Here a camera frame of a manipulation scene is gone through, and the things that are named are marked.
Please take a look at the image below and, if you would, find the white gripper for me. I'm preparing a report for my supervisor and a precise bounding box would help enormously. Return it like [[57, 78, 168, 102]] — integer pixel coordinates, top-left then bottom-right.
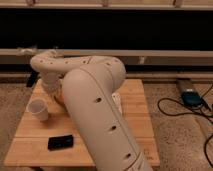
[[41, 73, 60, 93]]

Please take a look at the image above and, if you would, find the orange ceramic bowl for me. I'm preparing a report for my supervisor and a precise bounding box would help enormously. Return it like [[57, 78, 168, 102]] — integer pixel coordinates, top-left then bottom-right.
[[54, 88, 64, 105]]

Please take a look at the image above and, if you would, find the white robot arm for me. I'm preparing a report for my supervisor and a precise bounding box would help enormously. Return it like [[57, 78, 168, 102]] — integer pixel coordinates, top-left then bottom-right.
[[30, 50, 153, 171]]

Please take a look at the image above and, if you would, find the white plastic cup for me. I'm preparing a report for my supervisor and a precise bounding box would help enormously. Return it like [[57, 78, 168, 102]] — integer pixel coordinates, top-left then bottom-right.
[[27, 98, 49, 122]]

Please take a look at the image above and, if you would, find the wooden table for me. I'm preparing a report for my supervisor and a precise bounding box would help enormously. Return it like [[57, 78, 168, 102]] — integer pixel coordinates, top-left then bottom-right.
[[4, 79, 160, 167]]

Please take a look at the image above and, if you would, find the blue power adapter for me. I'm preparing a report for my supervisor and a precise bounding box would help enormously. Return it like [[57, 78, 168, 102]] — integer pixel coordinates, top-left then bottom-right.
[[181, 92, 202, 107]]

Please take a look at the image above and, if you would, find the black cable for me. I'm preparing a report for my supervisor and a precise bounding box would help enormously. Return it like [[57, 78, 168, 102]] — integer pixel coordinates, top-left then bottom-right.
[[157, 83, 213, 168]]

